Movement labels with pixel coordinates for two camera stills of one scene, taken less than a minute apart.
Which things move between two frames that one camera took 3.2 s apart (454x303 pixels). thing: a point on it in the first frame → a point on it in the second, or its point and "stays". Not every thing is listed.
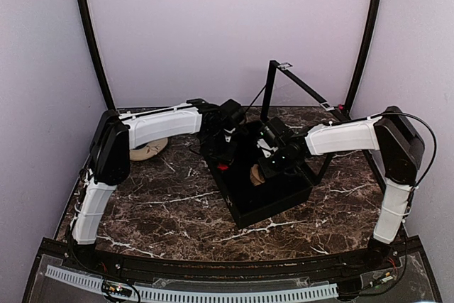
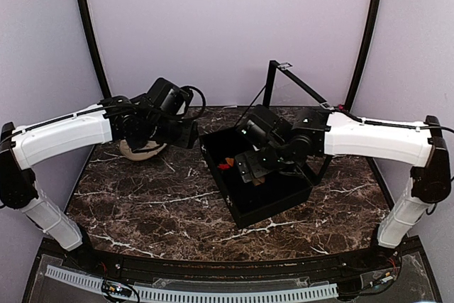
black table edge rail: [253, 269] stays
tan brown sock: [255, 175] stays
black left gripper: [226, 160] → [187, 138]
